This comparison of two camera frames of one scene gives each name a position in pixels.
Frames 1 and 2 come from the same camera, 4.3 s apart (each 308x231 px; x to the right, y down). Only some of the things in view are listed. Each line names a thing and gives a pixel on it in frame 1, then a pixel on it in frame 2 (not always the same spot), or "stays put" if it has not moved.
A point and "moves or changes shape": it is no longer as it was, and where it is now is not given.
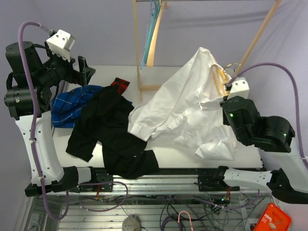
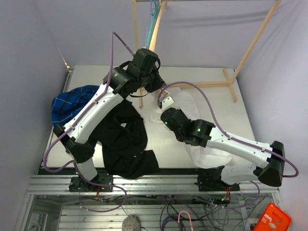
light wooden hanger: (151, 57) stays put
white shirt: (187, 110) moves or changes shape
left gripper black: (73, 76) to (159, 83)
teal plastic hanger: (155, 10) stays put
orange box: (274, 219) stays put
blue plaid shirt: (66, 108) stays put
